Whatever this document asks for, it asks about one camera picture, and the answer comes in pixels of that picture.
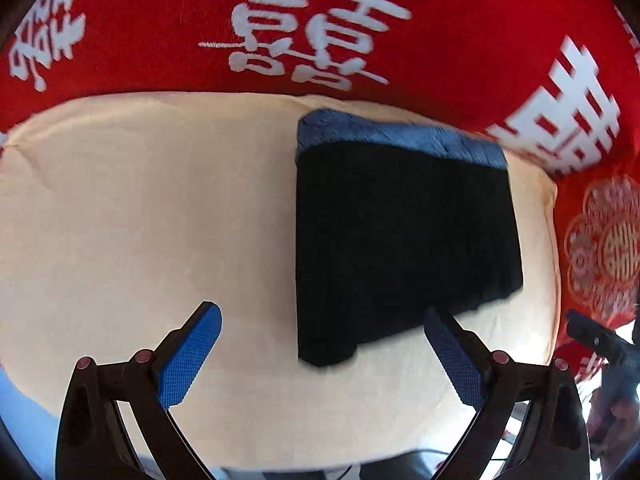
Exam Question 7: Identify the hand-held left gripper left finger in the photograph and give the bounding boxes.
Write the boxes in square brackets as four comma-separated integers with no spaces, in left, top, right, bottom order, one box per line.
[55,301,223,480]

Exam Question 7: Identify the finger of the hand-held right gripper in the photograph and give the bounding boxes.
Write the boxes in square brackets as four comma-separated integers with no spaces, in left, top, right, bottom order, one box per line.
[566,310,617,348]

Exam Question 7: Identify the cream cloth mat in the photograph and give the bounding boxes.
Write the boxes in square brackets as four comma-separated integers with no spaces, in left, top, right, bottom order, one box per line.
[0,91,560,471]

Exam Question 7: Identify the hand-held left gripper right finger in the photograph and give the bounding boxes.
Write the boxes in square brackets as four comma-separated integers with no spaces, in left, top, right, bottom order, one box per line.
[422,307,593,480]

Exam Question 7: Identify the red printed blanket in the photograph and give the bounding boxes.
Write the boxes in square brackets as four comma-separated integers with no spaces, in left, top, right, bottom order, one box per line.
[0,0,640,396]

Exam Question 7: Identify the black pants with blue waistband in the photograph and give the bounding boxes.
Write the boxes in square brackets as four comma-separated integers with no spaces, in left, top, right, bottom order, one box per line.
[295,109,525,368]

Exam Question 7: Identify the person's right hand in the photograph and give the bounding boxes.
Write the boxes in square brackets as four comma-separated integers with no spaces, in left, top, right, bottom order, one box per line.
[586,389,640,463]

